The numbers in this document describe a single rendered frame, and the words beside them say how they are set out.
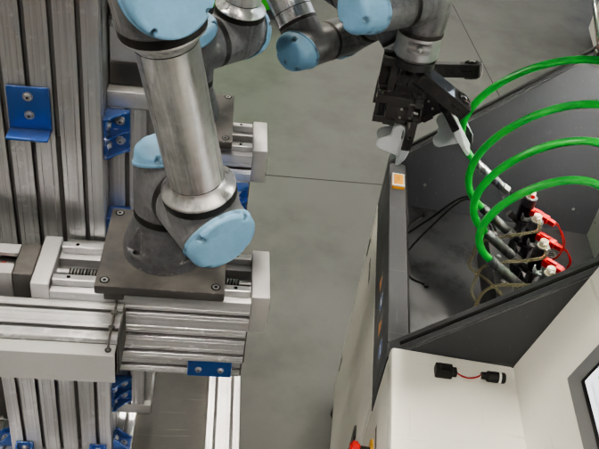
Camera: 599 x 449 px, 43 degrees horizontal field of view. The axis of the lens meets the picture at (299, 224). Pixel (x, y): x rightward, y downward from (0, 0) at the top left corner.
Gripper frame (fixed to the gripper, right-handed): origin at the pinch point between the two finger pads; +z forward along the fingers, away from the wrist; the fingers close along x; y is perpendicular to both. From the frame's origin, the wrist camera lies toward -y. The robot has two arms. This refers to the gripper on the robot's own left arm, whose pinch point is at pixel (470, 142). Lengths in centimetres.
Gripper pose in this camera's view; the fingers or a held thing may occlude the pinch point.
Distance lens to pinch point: 154.3
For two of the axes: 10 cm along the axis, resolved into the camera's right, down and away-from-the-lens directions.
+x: -2.7, 3.6, -8.9
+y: -8.2, 4.0, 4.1
